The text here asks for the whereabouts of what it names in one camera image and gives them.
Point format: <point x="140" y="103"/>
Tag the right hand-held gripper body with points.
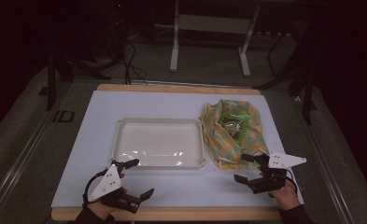
<point x="273" y="179"/>

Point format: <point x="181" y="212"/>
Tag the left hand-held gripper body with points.
<point x="107" y="183"/>

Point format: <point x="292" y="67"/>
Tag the floral yellow cloth bag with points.
<point x="217" y="140"/>

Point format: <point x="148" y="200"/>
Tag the person's right hand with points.
<point x="284" y="197"/>

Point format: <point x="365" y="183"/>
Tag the person's left hand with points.
<point x="98" y="210"/>

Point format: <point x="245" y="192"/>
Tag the white plastic tray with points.
<point x="158" y="143"/>

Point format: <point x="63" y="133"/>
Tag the green snack packet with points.
<point x="235" y="123"/>

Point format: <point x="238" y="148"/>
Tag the white table mat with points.
<point x="172" y="104"/>

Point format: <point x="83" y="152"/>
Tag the black metal stand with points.
<point x="66" y="70"/>
<point x="307" y="93"/>

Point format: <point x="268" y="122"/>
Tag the white metal stand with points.
<point x="212" y="24"/>

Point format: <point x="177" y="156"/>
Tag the metal floor rail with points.
<point x="16" y="169"/>
<point x="324" y="168"/>

